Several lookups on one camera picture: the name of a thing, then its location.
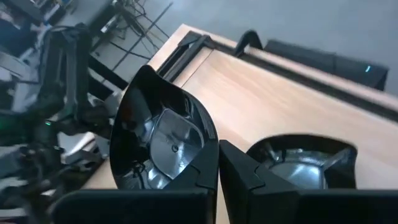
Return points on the black leaf-shaped mini plate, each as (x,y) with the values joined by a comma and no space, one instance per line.
(161,140)

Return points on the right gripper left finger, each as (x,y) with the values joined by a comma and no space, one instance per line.
(186,205)

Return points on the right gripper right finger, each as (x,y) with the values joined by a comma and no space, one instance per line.
(264,202)

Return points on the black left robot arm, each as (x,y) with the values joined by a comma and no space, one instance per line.
(77,62)

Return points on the black power strip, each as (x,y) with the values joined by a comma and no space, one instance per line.
(311,59)

